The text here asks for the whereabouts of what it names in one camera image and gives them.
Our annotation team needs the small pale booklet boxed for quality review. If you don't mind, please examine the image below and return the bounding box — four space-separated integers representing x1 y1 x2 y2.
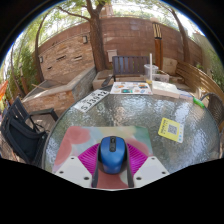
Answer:
179 91 195 102

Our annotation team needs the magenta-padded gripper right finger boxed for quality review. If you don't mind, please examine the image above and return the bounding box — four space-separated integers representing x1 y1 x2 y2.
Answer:
124 143 170 189

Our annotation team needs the red floral mouse pad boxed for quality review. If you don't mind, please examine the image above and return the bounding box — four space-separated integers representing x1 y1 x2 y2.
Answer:
51 125 154 189

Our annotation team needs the raised stone garden bed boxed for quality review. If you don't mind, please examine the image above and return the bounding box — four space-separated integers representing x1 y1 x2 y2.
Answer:
21 64 98 116

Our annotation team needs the clear plastic cup with straw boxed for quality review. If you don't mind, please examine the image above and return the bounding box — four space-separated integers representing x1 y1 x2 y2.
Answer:
143 53 160 85

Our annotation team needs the wooden garden lamp post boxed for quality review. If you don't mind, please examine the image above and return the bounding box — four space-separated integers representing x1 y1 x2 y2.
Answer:
152 22 163 71

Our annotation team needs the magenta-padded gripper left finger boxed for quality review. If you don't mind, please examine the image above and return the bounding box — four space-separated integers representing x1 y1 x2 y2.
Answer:
54 142 101 189

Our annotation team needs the thin tree trunk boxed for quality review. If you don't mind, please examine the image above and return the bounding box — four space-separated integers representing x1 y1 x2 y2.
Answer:
166 6 192 64

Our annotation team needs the blue computer mouse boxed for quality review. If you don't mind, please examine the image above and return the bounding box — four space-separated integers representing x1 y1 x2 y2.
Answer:
97 135 128 175

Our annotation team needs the curved wooden slat bench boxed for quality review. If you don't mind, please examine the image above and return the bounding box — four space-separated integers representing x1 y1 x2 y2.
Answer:
175 61 224 101

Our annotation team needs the dark wooden slat chair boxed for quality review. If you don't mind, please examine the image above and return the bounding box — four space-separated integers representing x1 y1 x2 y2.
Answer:
101 55 151 88

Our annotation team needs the green tube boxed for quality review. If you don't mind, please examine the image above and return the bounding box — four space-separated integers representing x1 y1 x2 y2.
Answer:
192 96 206 109

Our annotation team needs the pale stone planter box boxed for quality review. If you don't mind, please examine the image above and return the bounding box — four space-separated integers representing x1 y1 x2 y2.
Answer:
156 69 170 83

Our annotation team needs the yellow square card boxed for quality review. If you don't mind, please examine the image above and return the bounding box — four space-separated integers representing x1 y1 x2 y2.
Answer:
157 117 185 144

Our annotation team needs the white licence plate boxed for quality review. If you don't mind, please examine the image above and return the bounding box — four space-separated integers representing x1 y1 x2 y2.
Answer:
72 89 110 113

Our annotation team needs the black folding chair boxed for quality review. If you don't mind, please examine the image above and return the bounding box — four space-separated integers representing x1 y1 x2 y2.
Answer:
0 97 59 166

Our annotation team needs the thick tree trunk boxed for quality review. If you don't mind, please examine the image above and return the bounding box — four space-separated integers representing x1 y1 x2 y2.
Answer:
56 0 114 73

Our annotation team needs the colourful open magazine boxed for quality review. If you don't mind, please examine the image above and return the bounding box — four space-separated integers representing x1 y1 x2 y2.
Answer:
109 81 154 96

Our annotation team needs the pale stone block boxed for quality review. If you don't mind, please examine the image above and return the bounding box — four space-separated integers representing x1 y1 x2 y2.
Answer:
162 57 178 76

